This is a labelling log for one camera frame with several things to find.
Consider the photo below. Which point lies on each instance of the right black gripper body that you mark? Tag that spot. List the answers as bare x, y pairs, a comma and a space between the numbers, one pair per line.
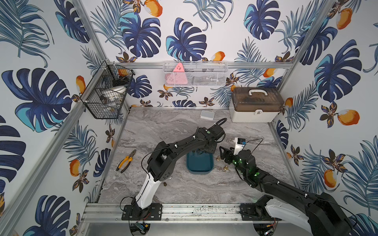
231, 158

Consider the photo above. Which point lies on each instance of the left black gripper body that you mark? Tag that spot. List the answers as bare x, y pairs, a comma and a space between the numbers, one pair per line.
208, 144

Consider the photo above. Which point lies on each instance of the teal plastic storage box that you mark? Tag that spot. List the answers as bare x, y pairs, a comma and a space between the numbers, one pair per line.
200, 163

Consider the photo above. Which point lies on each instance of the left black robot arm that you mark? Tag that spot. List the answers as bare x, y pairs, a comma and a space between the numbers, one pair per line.
161, 163

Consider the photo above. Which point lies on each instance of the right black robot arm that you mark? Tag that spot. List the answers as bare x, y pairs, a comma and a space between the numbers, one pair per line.
320, 215

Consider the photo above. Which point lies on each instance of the small white square box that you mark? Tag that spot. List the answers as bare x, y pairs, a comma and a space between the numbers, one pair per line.
207, 115

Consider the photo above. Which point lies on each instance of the white box with brown lid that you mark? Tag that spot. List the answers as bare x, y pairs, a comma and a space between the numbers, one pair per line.
255, 105

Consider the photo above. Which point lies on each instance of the pink triangle item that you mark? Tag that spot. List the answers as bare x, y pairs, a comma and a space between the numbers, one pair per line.
177, 77

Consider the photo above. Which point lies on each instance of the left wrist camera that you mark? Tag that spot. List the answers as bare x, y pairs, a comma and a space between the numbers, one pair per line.
216, 131

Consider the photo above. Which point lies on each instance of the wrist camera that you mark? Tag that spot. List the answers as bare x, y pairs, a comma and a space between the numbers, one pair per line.
216, 131
239, 145

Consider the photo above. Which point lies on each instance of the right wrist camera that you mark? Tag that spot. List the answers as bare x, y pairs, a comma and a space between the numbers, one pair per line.
239, 145

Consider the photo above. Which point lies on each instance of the clear wall shelf basket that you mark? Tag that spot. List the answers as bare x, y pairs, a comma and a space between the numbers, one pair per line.
200, 74

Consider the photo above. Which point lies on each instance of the yellow handled pliers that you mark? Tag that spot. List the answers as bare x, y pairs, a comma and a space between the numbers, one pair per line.
125, 163

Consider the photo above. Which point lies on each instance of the black wire basket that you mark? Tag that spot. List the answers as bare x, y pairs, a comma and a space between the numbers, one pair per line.
108, 91

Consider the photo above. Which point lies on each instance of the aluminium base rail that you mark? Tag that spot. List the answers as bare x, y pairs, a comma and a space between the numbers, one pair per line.
198, 213

